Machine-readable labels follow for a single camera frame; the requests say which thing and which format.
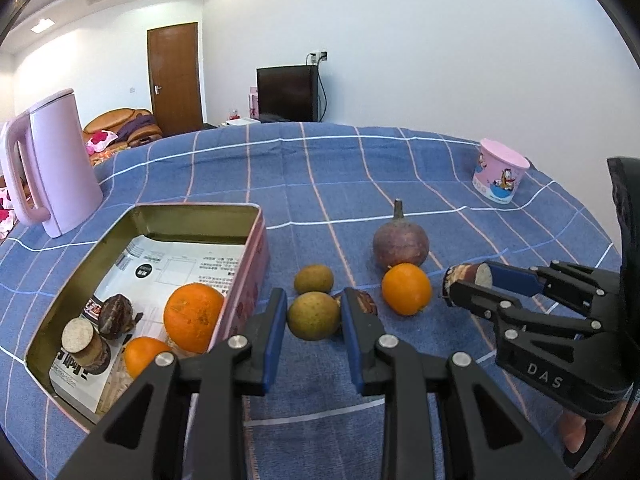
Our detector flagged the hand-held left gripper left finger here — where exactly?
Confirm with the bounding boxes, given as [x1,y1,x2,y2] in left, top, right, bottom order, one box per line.
[52,287,290,480]

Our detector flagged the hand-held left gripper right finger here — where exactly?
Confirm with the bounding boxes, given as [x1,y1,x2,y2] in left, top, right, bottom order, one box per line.
[340,287,573,480]

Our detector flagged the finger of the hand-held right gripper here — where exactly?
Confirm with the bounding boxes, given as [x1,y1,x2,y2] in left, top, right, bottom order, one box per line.
[442,280,602,357]
[482,261,622,322]

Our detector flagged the brown sugarcane piece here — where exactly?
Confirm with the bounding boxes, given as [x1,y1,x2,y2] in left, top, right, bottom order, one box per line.
[440,262,493,308]

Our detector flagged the dark brown water chestnut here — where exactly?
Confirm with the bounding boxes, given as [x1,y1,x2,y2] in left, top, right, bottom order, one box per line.
[334,290,378,318]
[97,294,145,337]

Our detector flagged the small green-brown fruit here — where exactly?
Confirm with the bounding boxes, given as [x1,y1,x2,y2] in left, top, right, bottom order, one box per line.
[293,264,335,295]
[286,291,342,341]

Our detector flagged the small orange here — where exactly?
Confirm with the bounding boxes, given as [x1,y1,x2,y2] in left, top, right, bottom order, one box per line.
[381,263,433,317]
[122,336,173,380]

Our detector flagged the large orange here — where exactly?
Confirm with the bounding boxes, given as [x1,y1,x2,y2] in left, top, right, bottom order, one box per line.
[163,283,226,355]

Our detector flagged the purple round fruit with stem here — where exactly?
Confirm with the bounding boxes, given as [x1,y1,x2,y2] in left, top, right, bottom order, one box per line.
[372,199,430,270]

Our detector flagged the pink metal tin box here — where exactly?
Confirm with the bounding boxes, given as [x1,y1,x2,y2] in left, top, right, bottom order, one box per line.
[25,201,272,435]

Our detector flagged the cut taro piece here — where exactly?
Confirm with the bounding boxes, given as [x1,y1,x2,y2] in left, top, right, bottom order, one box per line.
[61,317,112,376]

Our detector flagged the person's right hand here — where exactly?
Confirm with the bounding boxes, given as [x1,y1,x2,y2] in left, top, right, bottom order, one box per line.
[559,407,591,455]

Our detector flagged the pink cartoon cup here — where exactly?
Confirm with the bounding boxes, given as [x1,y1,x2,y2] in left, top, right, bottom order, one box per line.
[472,138,531,205]

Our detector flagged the printed paper sheet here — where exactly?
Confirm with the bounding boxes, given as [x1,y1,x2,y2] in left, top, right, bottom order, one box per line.
[49,235,247,423]

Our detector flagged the black television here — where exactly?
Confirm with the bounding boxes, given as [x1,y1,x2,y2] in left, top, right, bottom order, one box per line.
[256,65,321,123]

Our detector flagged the purple cloth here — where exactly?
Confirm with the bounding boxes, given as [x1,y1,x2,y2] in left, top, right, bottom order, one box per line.
[116,115,158,142]

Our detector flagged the pink floral white pillow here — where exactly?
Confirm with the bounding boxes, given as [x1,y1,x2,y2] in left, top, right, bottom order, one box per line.
[0,185,15,233]
[86,130,118,157]

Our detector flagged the brown leather armchair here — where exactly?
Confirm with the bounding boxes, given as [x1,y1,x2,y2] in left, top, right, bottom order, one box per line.
[82,107,163,148]

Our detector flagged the brown wooden door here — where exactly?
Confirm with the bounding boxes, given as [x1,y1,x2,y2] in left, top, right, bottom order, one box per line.
[147,22,205,137]

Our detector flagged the pink electric kettle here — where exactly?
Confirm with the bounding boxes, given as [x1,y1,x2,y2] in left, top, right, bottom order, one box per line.
[0,88,104,238]

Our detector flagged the black power cable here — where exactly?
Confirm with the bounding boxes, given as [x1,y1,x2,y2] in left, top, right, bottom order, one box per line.
[317,62,328,122]

